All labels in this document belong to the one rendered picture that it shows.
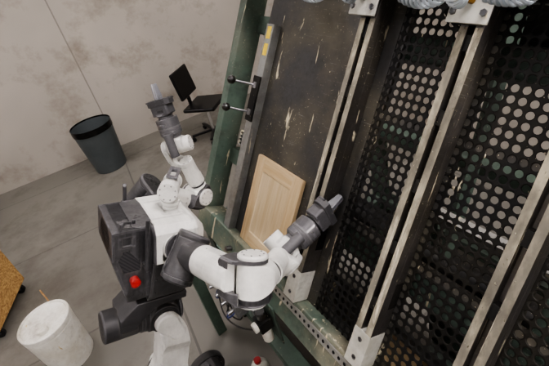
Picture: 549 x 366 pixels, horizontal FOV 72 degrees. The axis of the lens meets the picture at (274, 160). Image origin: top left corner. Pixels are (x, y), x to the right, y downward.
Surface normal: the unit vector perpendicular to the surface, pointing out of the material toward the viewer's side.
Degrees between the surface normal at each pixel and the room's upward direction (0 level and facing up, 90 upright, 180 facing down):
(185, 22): 90
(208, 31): 90
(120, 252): 90
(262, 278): 73
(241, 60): 90
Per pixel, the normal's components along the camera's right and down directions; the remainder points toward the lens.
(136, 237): 0.56, 0.35
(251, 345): -0.20, -0.82
